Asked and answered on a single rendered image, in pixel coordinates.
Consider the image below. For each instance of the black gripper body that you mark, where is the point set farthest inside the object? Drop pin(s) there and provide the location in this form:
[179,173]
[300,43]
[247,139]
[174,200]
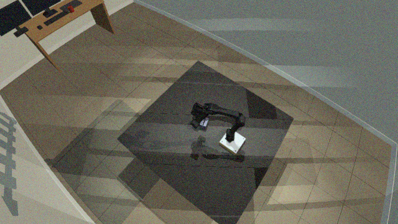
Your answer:
[195,123]

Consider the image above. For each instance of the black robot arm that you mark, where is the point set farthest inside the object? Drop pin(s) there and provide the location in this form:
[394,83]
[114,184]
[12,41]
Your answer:
[214,109]

